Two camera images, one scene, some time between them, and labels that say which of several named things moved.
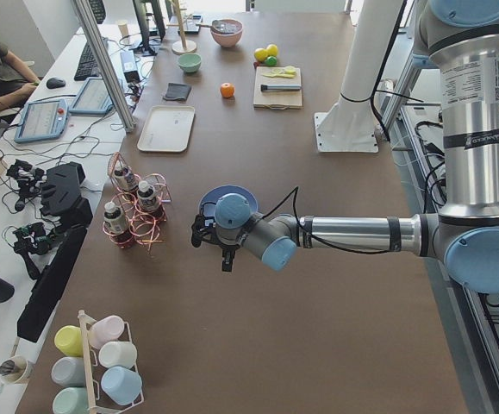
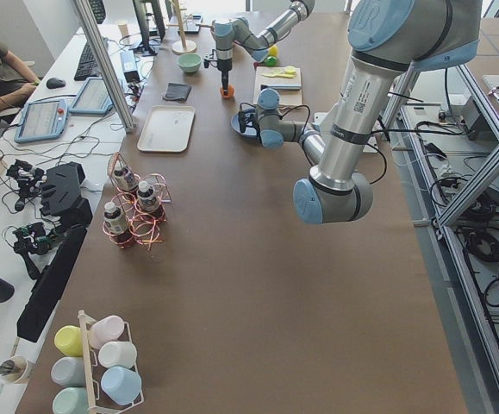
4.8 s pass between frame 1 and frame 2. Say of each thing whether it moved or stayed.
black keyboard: stayed
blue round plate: moved
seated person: stayed
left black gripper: moved
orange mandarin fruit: stayed
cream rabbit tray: stayed
